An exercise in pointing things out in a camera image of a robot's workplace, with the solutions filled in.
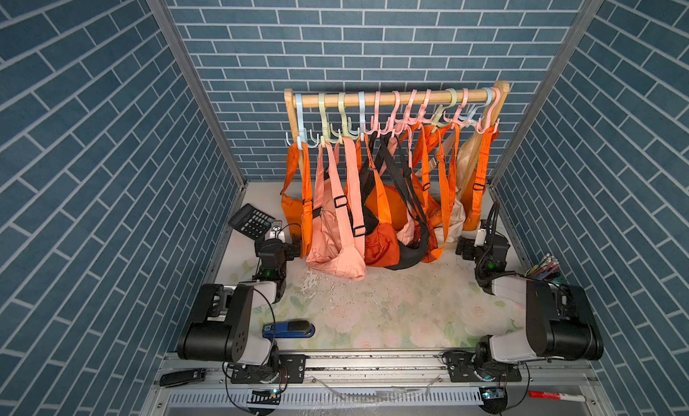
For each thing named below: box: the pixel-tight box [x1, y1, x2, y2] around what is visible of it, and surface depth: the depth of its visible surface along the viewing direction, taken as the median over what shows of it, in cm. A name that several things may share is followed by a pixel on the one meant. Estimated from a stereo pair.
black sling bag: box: [357, 131, 430, 271], surface depth 75 cm
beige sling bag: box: [434, 98, 498, 243], surface depth 86 cm
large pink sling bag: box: [305, 138, 368, 281], surface depth 72 cm
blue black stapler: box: [261, 320, 316, 338], surface depth 80 cm
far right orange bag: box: [462, 121, 500, 231], surface depth 76 cm
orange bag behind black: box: [410, 122, 460, 263], surface depth 80 cm
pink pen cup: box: [524, 252, 560, 281], surface depth 79 cm
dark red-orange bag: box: [363, 133, 409, 269], surface depth 77 cm
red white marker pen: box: [528, 390, 586, 403], surface depth 71 cm
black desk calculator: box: [227, 203, 276, 241], surface depth 106 cm
